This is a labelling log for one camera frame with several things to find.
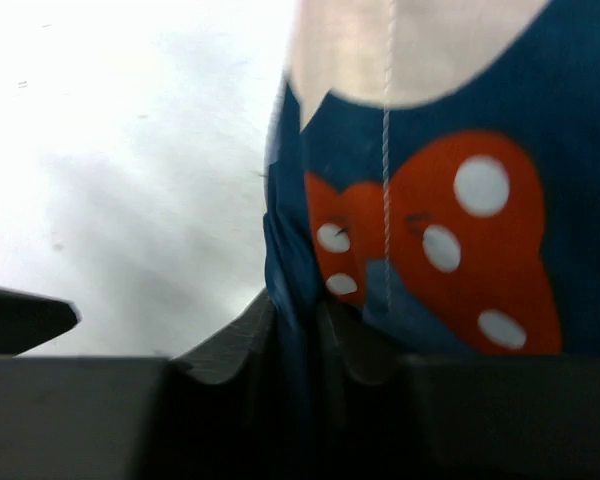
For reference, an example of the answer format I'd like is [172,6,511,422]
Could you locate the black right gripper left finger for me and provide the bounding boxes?
[0,289,280,479]

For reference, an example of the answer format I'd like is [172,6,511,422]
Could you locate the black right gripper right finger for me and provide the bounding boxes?
[309,299,600,480]

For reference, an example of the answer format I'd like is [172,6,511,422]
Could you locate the blue lettered pillowcase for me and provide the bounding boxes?
[262,0,600,480]

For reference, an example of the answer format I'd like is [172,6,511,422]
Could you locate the white pillow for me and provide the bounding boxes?
[288,1,551,131]

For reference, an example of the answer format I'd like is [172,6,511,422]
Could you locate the white pillowcase string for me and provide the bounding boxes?
[379,0,396,307]

